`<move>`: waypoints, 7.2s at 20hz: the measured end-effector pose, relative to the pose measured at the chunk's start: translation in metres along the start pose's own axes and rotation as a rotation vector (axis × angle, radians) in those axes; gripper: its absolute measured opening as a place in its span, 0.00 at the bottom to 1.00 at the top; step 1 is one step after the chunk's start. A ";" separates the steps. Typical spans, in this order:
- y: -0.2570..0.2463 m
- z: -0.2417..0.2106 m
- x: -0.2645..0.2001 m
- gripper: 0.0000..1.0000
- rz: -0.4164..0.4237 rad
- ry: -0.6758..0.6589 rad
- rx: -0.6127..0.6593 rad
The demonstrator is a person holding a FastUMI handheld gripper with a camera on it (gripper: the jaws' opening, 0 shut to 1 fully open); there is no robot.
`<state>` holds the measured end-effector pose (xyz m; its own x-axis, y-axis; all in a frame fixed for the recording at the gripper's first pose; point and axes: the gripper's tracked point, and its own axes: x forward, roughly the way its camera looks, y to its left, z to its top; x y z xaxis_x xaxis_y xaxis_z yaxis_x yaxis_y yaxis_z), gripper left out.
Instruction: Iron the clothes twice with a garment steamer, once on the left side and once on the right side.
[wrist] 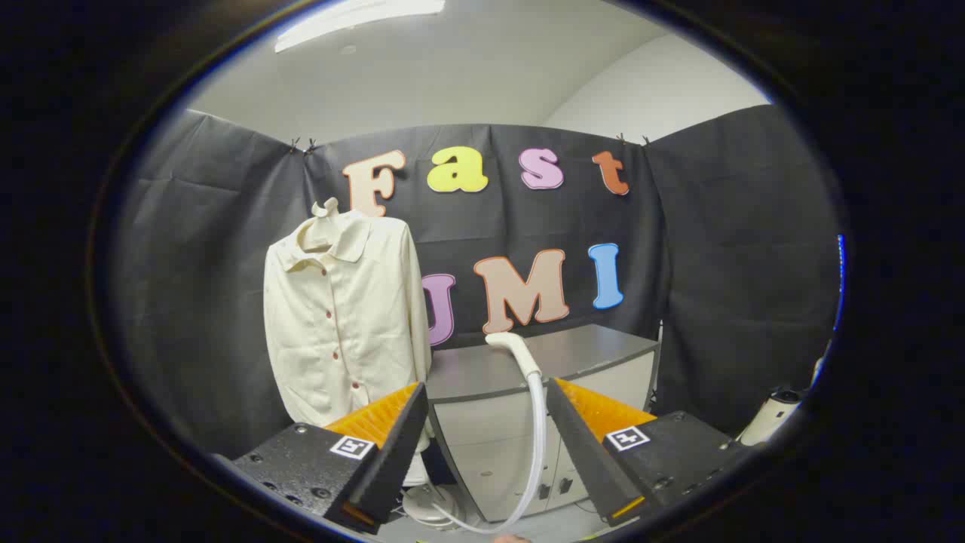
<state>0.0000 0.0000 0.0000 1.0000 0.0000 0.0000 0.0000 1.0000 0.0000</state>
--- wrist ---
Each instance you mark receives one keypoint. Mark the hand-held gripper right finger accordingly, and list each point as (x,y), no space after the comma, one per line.
(588,452)

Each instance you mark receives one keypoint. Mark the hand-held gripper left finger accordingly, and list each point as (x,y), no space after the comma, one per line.
(392,460)

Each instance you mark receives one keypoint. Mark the white garment steamer base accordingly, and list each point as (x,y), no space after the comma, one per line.
(424,504)

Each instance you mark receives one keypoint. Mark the white garment steamer head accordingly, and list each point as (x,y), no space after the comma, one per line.
(513,345)

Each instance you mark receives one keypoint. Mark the cream button-up shirt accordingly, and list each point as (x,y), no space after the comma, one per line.
(339,317)

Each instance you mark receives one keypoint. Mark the grey and white cabinet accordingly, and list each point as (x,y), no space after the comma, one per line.
(497,437)

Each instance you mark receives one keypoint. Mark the white cylindrical device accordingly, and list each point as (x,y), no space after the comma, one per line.
(765,418)

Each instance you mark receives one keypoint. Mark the white plastic hanger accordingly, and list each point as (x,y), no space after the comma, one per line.
(326,209)

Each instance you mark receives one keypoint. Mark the black backdrop cloth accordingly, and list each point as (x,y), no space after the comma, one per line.
(211,241)

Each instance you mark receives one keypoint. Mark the ceiling light panel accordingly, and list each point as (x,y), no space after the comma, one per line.
(339,19)

